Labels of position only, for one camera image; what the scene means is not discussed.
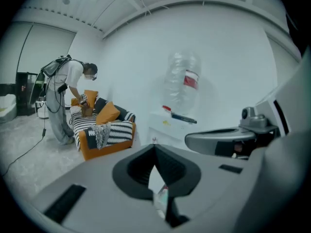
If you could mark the white water dispenser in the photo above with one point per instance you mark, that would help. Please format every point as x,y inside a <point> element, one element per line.
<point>165,130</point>

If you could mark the orange sofa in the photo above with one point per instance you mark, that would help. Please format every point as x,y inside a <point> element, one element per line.
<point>104,149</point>

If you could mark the black throw with white trim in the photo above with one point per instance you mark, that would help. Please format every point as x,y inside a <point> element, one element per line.
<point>126,114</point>

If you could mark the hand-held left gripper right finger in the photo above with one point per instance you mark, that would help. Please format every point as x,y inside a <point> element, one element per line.
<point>211,186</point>

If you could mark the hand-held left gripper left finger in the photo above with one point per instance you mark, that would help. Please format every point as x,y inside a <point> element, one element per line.
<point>102,198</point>

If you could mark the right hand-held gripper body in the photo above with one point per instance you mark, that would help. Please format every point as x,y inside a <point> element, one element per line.
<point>286,105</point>

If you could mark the red white bottle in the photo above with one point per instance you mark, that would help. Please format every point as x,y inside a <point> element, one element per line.
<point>164,188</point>

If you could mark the clear water bottle red label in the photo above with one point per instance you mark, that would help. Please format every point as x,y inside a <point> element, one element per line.
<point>181,81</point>

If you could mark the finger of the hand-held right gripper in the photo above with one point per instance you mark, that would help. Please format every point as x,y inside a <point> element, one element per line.
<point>209,139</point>

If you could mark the black white striped blanket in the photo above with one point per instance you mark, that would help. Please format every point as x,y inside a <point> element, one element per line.
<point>120,132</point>

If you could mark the white rounded tub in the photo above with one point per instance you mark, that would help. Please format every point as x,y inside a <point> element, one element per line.
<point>7,108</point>

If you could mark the orange cushion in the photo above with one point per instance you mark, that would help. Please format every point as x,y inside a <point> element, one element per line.
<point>108,113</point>
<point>91,98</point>

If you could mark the brown paper bag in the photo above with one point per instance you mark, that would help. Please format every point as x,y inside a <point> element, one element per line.
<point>87,111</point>

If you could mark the black remote control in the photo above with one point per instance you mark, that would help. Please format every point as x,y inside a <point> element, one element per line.
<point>183,118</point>

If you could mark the black cabinet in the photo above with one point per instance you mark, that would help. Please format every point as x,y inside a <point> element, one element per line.
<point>23,93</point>

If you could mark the grey fringed throw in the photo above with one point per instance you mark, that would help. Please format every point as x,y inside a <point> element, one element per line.
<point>100,135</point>

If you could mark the teal bottle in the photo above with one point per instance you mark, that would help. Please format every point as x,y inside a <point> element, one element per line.
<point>165,198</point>

